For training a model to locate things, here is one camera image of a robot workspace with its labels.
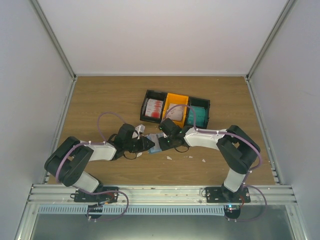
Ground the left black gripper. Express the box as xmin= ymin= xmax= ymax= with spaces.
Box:
xmin=124 ymin=136 xmax=155 ymax=153

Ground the blue card holder wallet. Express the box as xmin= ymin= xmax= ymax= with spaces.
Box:
xmin=146 ymin=133 xmax=164 ymax=154

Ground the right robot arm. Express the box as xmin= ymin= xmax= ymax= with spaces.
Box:
xmin=158 ymin=118 xmax=262 ymax=203

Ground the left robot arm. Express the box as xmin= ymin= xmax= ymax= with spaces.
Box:
xmin=44 ymin=123 xmax=155 ymax=202

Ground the white red cards pile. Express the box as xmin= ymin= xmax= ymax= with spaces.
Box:
xmin=166 ymin=103 xmax=185 ymax=122

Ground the red white cards stack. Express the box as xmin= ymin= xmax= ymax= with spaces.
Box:
xmin=144 ymin=99 xmax=164 ymax=119

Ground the teal cards stack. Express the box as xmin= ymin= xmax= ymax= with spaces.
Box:
xmin=186 ymin=106 xmax=206 ymax=127

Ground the yellow bin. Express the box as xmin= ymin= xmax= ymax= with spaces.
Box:
xmin=162 ymin=93 xmax=189 ymax=128

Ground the right black bin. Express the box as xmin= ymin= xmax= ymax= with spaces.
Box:
xmin=188 ymin=97 xmax=211 ymax=129

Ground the black bin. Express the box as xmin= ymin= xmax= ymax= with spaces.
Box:
xmin=140 ymin=89 xmax=168 ymax=124
xmin=188 ymin=97 xmax=211 ymax=129

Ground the left black bin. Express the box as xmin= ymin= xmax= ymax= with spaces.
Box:
xmin=140 ymin=89 xmax=168 ymax=124

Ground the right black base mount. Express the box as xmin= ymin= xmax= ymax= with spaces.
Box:
xmin=201 ymin=186 xmax=251 ymax=204

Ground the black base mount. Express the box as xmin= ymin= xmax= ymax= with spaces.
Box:
xmin=201 ymin=186 xmax=251 ymax=204
xmin=70 ymin=186 xmax=119 ymax=204

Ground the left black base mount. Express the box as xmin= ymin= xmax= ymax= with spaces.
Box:
xmin=70 ymin=186 xmax=119 ymax=204

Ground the aluminium front rail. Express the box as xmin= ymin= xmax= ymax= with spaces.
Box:
xmin=26 ymin=184 xmax=298 ymax=206

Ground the grey slotted cable duct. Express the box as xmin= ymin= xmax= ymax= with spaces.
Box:
xmin=38 ymin=204 xmax=225 ymax=216

